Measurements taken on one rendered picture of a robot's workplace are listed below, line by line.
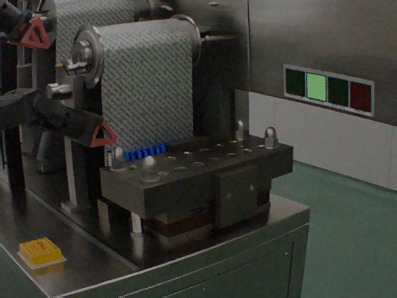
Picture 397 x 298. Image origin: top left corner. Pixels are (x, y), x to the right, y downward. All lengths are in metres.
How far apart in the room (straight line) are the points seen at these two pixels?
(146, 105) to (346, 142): 2.96
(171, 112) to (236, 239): 0.33
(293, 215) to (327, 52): 0.37
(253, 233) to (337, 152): 3.03
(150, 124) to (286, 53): 0.33
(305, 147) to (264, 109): 0.50
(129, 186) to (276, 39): 0.44
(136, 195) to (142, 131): 0.23
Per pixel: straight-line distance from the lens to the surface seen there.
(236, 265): 1.19
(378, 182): 4.00
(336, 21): 1.13
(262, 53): 1.28
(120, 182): 1.12
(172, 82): 1.29
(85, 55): 1.20
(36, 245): 1.10
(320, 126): 4.25
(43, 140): 1.11
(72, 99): 1.25
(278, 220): 1.24
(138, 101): 1.25
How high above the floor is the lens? 1.39
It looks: 16 degrees down
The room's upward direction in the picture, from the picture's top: 1 degrees counter-clockwise
